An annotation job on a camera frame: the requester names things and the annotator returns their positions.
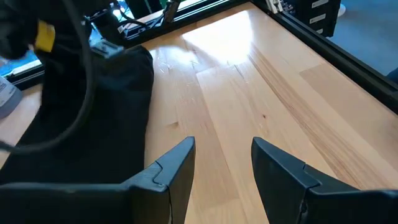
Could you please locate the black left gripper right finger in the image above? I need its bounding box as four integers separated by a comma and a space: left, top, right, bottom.
251, 136, 398, 224

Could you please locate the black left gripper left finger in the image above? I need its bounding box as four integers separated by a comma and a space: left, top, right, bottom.
0, 136, 196, 224

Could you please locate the black T-shirt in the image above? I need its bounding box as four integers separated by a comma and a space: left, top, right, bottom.
0, 45, 155, 185

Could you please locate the black labelled equipment box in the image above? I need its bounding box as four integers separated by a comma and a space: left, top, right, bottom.
292, 0, 342, 38

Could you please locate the black looped camera cable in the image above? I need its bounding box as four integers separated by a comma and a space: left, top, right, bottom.
0, 0, 96, 156

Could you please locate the black aluminium table frame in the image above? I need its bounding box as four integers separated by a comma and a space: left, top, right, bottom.
0, 0, 398, 114

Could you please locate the silver metal bracket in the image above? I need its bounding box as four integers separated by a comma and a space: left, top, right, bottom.
266, 0, 284, 14

